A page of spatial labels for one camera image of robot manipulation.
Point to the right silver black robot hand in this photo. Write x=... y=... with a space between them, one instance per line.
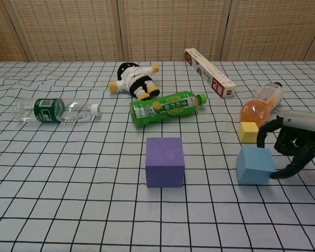
x=304 y=126

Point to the yellow foam cube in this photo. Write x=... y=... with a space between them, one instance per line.
x=248 y=132

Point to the blue foam cube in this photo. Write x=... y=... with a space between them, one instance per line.
x=254 y=165

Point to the purple foam cube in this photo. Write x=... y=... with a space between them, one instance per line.
x=165 y=162

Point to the orange drink bottle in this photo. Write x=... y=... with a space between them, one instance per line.
x=260 y=105

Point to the long white red box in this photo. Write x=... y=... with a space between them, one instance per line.
x=210 y=73

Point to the green tea bottle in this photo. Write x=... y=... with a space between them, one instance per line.
x=165 y=107

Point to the black white plush doll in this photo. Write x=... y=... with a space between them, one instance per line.
x=134 y=78

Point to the blue checkered tablecloth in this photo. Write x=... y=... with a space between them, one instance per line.
x=68 y=197

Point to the clear water bottle green label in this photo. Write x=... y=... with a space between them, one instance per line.
x=47 y=110

